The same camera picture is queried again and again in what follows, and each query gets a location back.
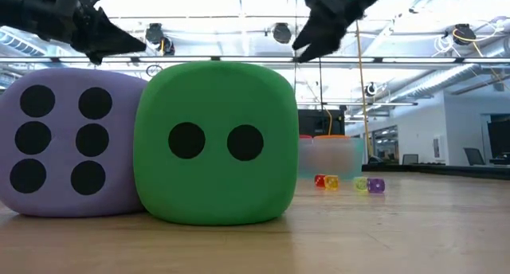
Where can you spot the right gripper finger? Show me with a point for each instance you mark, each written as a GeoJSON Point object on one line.
{"type": "Point", "coordinates": [318, 31]}
{"type": "Point", "coordinates": [322, 49]}

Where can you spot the teal translucent plastic bin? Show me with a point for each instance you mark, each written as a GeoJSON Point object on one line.
{"type": "Point", "coordinates": [330, 158]}

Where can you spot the small red transparent die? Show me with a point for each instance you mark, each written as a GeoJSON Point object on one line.
{"type": "Point", "coordinates": [319, 181]}

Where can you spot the purple foam die black pips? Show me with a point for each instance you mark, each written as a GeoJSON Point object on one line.
{"type": "Point", "coordinates": [60, 202]}

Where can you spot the green foam die black pips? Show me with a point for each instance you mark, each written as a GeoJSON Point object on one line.
{"type": "Point", "coordinates": [215, 186]}

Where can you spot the black ceiling spotlight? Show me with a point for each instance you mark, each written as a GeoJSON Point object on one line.
{"type": "Point", "coordinates": [157, 35]}
{"type": "Point", "coordinates": [282, 32]}
{"type": "Point", "coordinates": [464, 33]}
{"type": "Point", "coordinates": [370, 89]}

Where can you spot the black computer case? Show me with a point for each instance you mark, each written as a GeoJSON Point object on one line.
{"type": "Point", "coordinates": [315, 122]}

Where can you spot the small orange transparent die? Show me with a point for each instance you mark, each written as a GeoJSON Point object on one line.
{"type": "Point", "coordinates": [331, 182]}

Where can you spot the small yellow-green transparent die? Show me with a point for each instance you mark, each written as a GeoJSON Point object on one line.
{"type": "Point", "coordinates": [360, 184]}

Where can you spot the black office chair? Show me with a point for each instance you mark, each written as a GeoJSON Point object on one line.
{"type": "Point", "coordinates": [410, 159]}
{"type": "Point", "coordinates": [474, 156]}

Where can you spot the small purple transparent die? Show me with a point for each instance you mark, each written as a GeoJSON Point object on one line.
{"type": "Point", "coordinates": [376, 185]}

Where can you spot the large dark display panel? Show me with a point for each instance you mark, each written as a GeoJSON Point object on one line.
{"type": "Point", "coordinates": [500, 138]}

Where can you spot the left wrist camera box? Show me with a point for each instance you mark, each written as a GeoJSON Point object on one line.
{"type": "Point", "coordinates": [68, 1]}

